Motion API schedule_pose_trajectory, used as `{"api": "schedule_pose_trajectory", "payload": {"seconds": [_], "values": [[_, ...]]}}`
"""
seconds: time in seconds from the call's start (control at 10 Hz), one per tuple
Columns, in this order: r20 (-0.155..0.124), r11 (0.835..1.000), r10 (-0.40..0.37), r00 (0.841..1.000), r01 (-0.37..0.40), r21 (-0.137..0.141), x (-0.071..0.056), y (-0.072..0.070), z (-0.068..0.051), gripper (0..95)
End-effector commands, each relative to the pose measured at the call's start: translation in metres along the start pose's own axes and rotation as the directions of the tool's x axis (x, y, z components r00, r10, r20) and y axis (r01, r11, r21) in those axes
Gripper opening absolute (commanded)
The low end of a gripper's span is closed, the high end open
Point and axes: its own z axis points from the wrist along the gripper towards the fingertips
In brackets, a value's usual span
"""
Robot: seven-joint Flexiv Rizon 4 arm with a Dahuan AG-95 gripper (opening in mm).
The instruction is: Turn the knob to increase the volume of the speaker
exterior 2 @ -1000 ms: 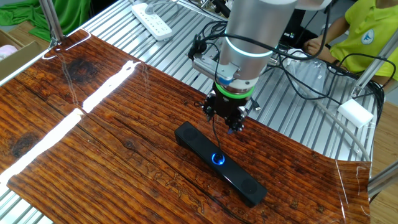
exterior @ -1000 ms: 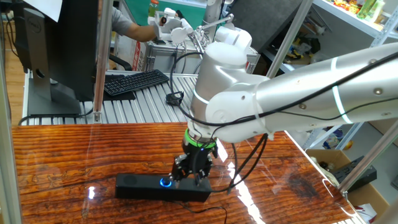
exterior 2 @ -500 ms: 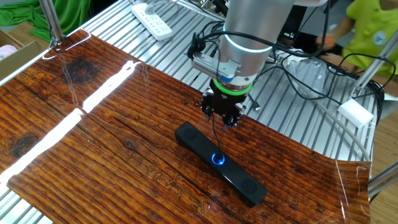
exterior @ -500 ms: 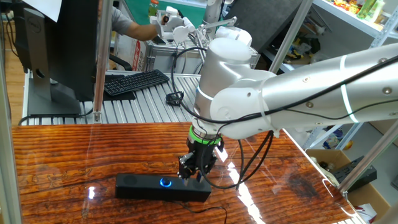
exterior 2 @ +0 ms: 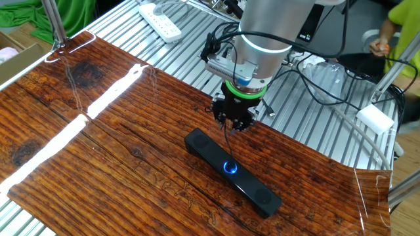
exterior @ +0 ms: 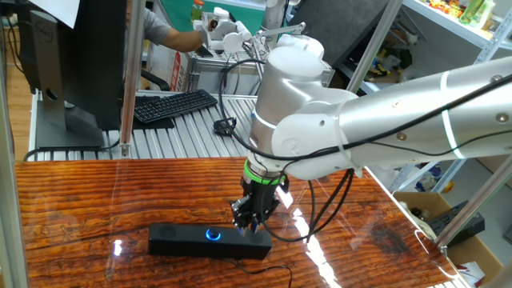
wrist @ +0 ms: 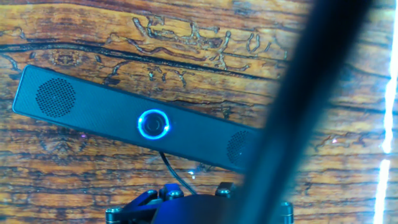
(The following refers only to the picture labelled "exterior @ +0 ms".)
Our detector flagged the white shelving rack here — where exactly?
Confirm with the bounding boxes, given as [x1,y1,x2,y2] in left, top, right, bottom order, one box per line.
[346,0,512,193]

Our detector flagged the white carton red print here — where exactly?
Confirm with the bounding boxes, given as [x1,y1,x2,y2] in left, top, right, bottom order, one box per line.
[170,51,183,92]

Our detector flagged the dark grey foam panel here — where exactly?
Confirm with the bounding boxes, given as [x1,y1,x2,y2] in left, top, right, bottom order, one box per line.
[287,0,391,69]

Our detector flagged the black keyboard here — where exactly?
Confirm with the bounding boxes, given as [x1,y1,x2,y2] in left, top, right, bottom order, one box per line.
[133,88,219,124]

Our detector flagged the white haptic control device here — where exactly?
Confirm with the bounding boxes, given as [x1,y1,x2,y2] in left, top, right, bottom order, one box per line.
[193,6,307,56]

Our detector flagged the black flat device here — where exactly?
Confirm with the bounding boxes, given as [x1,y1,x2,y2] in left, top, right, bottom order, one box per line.
[427,199,486,247]

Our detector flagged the black monitor cable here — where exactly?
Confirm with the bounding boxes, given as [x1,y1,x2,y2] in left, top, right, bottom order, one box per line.
[23,138,121,162]

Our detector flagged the colourful snack packs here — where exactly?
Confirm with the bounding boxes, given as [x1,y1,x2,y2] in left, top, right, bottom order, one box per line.
[430,0,461,17]

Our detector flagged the white rounded robot base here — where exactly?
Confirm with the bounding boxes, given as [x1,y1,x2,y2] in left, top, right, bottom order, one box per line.
[275,34,325,60]

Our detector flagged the thick black camera cable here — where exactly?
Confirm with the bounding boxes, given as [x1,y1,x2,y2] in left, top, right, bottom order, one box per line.
[218,58,512,162]

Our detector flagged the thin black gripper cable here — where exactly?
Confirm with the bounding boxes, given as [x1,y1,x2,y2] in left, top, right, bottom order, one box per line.
[262,167,356,244]

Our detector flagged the black computer monitor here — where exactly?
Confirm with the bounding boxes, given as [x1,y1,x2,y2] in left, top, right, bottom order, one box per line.
[15,0,128,131]

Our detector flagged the grey monitor stand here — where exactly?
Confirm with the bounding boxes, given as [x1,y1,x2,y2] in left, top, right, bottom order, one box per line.
[30,10,106,151]

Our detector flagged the green drink bottle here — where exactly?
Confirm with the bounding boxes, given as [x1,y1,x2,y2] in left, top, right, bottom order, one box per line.
[190,0,206,23]

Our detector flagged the small black folding holder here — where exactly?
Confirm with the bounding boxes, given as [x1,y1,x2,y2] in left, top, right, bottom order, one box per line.
[212,116,238,138]

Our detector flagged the silver metal case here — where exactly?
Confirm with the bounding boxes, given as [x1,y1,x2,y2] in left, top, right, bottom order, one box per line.
[186,51,335,96]

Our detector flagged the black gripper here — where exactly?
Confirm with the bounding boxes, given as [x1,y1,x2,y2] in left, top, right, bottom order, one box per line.
[230,178,290,236]

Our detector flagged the bare person forearm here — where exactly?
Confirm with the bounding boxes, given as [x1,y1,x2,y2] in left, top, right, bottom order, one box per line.
[159,27,205,53]

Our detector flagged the wood grain table mat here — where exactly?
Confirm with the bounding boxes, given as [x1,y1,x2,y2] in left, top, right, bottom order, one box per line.
[14,154,465,288]

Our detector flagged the black speaker bar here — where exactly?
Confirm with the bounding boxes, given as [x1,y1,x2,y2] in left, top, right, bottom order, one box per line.
[147,222,274,261]

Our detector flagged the black chair armrest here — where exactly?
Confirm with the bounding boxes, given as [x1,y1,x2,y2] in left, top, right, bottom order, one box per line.
[138,68,171,92]

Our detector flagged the person's arm grey sleeve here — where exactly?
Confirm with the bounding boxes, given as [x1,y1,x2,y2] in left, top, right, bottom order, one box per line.
[126,0,172,44]

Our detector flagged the white paper sheet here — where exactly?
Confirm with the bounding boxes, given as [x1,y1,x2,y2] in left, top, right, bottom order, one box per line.
[27,0,80,30]

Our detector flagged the white foam packing slab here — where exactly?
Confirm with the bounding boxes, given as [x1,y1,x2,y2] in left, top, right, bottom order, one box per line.
[366,163,409,189]

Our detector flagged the aluminium frame post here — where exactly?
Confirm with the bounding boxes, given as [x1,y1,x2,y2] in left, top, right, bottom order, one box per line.
[0,59,29,288]
[118,0,146,159]
[434,154,512,249]

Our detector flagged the thin black speaker cable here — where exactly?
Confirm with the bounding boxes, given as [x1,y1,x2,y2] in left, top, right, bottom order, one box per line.
[222,258,294,288]

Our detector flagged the brown cardboard box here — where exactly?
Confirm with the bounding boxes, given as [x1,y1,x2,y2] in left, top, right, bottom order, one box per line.
[394,190,512,288]

